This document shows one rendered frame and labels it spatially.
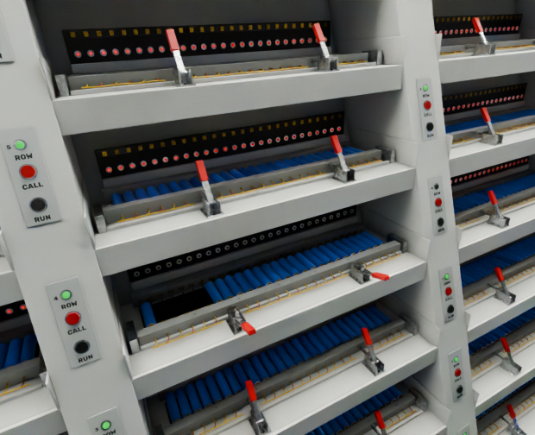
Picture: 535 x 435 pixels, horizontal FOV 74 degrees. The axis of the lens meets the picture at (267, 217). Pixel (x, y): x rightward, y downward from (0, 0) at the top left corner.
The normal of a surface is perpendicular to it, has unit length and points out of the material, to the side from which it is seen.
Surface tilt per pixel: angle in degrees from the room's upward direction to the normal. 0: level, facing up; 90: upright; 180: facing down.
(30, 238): 90
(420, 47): 90
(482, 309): 17
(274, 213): 107
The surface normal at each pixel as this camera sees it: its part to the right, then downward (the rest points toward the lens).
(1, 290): 0.44, 0.36
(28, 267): 0.41, 0.07
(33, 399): -0.06, -0.90
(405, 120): -0.89, 0.24
